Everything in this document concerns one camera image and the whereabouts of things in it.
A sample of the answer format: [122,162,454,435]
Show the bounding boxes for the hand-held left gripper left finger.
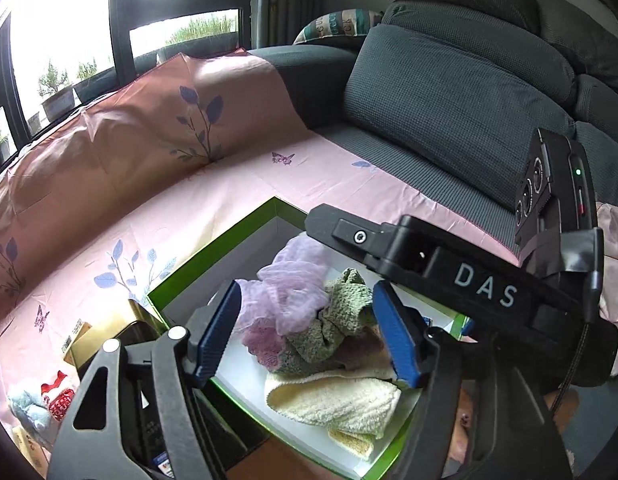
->
[46,280,242,480]

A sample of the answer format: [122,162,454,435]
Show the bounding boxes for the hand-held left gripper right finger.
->
[373,280,574,480]

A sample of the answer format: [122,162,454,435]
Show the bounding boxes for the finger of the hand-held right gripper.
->
[304,204,407,273]

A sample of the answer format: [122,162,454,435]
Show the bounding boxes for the purple knitted cloth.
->
[241,320,394,373]

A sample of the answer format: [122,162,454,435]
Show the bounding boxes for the green knitted cloth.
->
[279,267,377,376]

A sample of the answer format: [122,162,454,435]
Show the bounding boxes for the purple mesh bath pouf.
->
[239,236,330,336]

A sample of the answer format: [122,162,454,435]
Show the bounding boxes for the green box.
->
[148,196,472,480]

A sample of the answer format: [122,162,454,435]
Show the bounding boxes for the cream towel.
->
[264,367,402,461]

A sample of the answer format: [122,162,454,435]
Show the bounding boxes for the person's bare leg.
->
[446,387,482,463]

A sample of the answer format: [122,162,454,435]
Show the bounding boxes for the light pink garment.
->
[596,202,618,376]

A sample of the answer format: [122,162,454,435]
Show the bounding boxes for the pink printed bed sheet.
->
[0,50,520,466]

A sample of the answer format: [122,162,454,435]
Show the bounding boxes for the grey sofa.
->
[249,0,618,281]

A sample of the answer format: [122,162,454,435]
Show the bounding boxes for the red knitted item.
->
[44,389,77,421]

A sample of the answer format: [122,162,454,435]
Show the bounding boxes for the light blue plush toy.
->
[8,389,57,448]

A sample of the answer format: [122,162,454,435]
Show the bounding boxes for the striped cushion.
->
[294,8,384,46]

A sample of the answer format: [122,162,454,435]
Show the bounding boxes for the grey curtain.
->
[249,0,330,51]

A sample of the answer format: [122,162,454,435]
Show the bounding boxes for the potted plant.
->
[39,60,84,121]

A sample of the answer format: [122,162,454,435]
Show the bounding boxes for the black framed window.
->
[0,0,250,161]

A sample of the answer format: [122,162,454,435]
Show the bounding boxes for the black cable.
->
[549,270,602,416]

